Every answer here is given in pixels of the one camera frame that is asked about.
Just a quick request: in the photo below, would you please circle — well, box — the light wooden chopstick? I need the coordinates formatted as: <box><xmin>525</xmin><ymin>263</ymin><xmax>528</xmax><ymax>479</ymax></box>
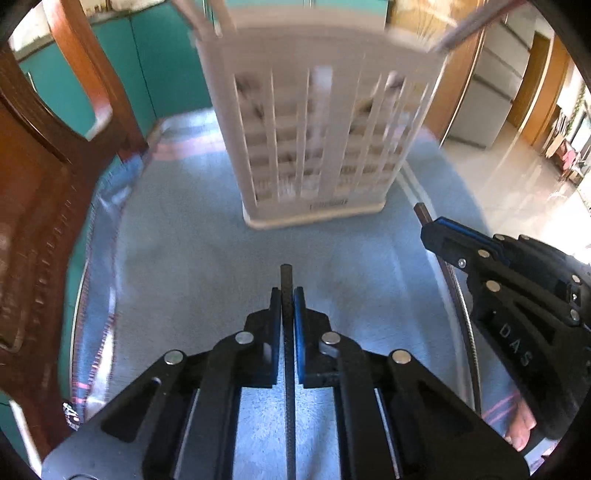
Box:
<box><xmin>434</xmin><ymin>0</ymin><xmax>525</xmax><ymax>52</ymax></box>
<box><xmin>208</xmin><ymin>0</ymin><xmax>238</xmax><ymax>35</ymax></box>
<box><xmin>171</xmin><ymin>0</ymin><xmax>206</xmax><ymax>35</ymax></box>

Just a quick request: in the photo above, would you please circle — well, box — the wooden door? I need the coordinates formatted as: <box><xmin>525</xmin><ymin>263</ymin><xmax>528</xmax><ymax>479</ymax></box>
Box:
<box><xmin>508</xmin><ymin>32</ymin><xmax>571</xmax><ymax>148</ymax></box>

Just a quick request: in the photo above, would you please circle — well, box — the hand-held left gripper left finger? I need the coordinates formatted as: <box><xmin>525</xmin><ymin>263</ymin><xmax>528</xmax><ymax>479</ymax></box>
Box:
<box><xmin>44</xmin><ymin>287</ymin><xmax>282</xmax><ymax>480</ymax></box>

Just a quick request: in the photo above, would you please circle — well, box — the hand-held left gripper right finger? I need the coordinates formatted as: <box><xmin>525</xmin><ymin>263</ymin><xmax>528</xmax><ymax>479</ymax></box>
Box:
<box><xmin>294</xmin><ymin>287</ymin><xmax>529</xmax><ymax>480</ymax></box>

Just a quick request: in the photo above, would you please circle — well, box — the teal cabinet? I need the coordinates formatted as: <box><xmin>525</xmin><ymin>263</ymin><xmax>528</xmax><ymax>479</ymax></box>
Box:
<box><xmin>18</xmin><ymin>0</ymin><xmax>389</xmax><ymax>139</ymax></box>

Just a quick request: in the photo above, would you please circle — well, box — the blue striped tablecloth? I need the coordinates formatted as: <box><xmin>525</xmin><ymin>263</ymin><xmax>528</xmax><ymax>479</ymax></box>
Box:
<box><xmin>41</xmin><ymin>108</ymin><xmax>559</xmax><ymax>480</ymax></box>

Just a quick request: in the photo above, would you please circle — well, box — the white plastic utensil basket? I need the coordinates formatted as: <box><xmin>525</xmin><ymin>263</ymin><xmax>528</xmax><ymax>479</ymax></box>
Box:
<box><xmin>196</xmin><ymin>21</ymin><xmax>451</xmax><ymax>230</ymax></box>

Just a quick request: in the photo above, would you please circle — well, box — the carved dark wooden chair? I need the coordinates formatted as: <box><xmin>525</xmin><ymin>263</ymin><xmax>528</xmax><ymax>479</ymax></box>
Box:
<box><xmin>0</xmin><ymin>46</ymin><xmax>116</xmax><ymax>457</ymax></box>

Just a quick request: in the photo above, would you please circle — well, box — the pink chair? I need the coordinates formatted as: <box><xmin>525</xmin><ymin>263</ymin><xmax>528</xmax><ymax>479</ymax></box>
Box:
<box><xmin>560</xmin><ymin>141</ymin><xmax>583</xmax><ymax>182</ymax></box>

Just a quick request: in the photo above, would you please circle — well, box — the black chopstick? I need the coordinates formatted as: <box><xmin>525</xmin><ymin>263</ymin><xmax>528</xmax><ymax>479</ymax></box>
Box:
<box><xmin>279</xmin><ymin>264</ymin><xmax>296</xmax><ymax>480</ymax></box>
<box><xmin>414</xmin><ymin>202</ymin><xmax>482</xmax><ymax>414</ymax></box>

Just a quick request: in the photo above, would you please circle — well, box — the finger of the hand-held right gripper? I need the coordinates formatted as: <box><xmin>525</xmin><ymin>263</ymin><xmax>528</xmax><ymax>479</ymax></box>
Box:
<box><xmin>421</xmin><ymin>220</ymin><xmax>504</xmax><ymax>278</ymax></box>
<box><xmin>436</xmin><ymin>220</ymin><xmax>578</xmax><ymax>288</ymax></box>

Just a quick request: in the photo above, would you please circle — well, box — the light grey refrigerator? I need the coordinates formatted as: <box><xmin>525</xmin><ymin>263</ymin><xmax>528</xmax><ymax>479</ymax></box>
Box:
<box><xmin>448</xmin><ymin>18</ymin><xmax>536</xmax><ymax>149</ymax></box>

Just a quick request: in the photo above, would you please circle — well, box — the light wooden panel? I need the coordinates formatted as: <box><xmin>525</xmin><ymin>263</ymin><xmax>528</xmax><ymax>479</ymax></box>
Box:
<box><xmin>388</xmin><ymin>0</ymin><xmax>485</xmax><ymax>139</ymax></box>

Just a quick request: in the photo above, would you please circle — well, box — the person's right hand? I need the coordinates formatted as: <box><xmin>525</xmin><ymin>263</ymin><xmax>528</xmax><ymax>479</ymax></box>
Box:
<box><xmin>504</xmin><ymin>399</ymin><xmax>537</xmax><ymax>450</ymax></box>

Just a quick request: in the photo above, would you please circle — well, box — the reddish brown wooden chair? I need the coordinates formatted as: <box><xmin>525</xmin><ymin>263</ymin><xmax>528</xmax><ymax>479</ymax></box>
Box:
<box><xmin>46</xmin><ymin>0</ymin><xmax>149</xmax><ymax>160</ymax></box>

